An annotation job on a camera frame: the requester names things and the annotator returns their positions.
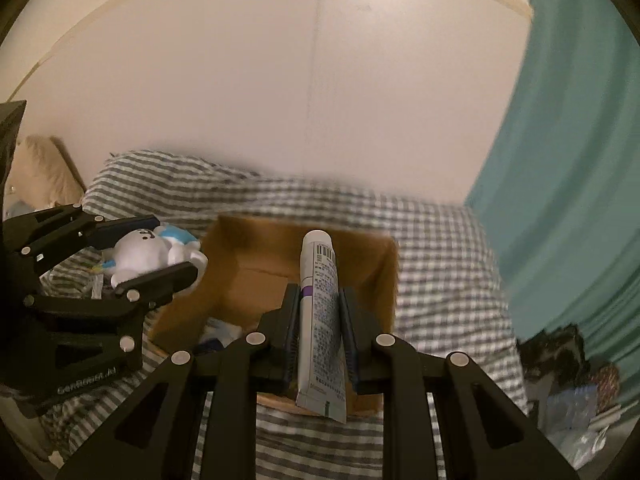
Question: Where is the beige pillow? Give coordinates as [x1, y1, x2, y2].
[4, 136, 84, 210]

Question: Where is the white ointment tube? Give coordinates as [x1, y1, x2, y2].
[295, 230, 347, 424]

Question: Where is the white and blue plush toy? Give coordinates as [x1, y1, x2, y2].
[96, 224, 208, 292]

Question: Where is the teal curtain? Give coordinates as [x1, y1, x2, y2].
[468, 0, 639, 382]

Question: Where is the grey checked blanket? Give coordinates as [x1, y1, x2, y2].
[39, 148, 528, 480]

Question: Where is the open brown cardboard box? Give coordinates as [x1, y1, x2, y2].
[150, 213, 402, 418]

